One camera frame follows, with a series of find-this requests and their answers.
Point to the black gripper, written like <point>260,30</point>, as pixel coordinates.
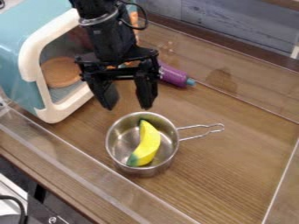
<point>117,59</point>

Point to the silver metal pot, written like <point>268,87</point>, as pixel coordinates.
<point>122,139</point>

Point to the yellow toy banana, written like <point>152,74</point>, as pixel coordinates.
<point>144,152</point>

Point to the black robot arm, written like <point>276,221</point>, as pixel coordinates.
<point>94,7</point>

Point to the purple toy eggplant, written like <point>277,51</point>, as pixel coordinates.
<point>175,76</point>

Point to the orange microwave turntable plate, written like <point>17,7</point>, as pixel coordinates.
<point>60,72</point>

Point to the blue white toy microwave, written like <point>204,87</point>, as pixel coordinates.
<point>38,30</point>

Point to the clear acrylic front barrier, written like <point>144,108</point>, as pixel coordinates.
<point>94,190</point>

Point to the clear acrylic barrier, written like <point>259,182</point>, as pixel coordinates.
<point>94,190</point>
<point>283,208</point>

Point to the clear acrylic right barrier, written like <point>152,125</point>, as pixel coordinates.
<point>283,208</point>

